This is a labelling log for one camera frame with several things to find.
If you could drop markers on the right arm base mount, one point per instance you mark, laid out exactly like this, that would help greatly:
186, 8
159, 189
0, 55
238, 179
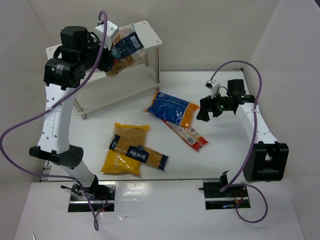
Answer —
216, 200

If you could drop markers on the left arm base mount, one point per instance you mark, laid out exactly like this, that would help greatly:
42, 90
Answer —
104, 201

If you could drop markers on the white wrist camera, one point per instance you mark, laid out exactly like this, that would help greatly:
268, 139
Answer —
111, 32
214, 86

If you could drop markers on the yellow fusilli pasta bag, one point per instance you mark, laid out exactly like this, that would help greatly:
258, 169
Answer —
118, 161

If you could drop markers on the red spaghetti packet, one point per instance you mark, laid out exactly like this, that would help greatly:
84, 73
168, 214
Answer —
189, 135

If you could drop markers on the fusilli bag with dark label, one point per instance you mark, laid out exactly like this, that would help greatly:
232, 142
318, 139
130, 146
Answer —
127, 50

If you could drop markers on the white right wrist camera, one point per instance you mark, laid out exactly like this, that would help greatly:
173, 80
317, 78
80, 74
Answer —
214, 86

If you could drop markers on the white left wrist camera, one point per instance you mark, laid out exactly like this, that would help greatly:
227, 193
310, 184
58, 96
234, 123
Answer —
111, 32

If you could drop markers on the blue and orange pasta bag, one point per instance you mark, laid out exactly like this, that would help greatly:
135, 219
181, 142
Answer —
172, 109

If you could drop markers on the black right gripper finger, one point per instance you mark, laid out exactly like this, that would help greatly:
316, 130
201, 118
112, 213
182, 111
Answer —
203, 114
216, 112

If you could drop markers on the white two-tier shelf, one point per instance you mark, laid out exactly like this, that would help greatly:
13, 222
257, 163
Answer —
102, 90

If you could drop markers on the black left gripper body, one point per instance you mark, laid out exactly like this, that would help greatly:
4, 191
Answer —
106, 61

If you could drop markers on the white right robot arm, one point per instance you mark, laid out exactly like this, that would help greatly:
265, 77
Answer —
267, 157

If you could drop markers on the spaghetti bag with navy ends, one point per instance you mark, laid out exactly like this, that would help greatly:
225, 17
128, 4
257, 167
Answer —
138, 152

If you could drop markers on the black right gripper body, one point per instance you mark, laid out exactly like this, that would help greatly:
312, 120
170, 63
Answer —
212, 105

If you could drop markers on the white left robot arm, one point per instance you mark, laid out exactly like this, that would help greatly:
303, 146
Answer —
80, 51

